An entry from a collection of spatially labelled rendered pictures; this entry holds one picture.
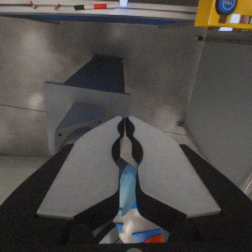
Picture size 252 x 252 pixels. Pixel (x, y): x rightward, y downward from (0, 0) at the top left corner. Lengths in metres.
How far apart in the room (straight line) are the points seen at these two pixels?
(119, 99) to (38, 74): 1.27
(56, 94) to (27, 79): 1.22
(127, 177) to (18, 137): 1.92
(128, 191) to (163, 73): 1.36
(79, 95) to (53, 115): 0.13
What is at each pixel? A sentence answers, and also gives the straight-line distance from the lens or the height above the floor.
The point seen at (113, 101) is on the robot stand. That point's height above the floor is 1.00.
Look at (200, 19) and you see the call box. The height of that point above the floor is 1.02.
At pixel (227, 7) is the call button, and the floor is 1.08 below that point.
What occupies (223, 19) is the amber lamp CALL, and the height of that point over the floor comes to 1.08.
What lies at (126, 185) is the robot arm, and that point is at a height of 1.29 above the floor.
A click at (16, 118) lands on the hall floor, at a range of 2.07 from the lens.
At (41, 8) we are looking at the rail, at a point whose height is 0.86.
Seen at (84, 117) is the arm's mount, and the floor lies 1.10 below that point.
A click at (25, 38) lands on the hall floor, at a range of 1.74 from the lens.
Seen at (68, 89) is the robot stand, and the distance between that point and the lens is 0.59.
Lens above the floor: 1.54
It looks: 60 degrees down
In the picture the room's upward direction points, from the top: 177 degrees clockwise
